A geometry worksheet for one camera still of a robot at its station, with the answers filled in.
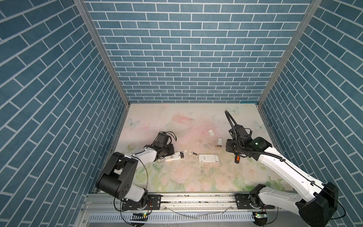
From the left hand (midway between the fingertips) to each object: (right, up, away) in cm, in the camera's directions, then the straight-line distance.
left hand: (173, 150), depth 93 cm
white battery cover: (+32, +5, +5) cm, 33 cm away
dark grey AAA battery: (+14, -2, -1) cm, 14 cm away
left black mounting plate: (-10, -23, -20) cm, 31 cm away
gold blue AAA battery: (+29, +2, +3) cm, 29 cm away
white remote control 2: (+23, -4, -3) cm, 23 cm away
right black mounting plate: (+41, -22, -19) cm, 50 cm away
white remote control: (+3, -3, -3) cm, 5 cm away
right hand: (+31, +7, -13) cm, 34 cm away
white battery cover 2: (+27, +9, +9) cm, 30 cm away
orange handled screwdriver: (+41, -5, -5) cm, 41 cm away
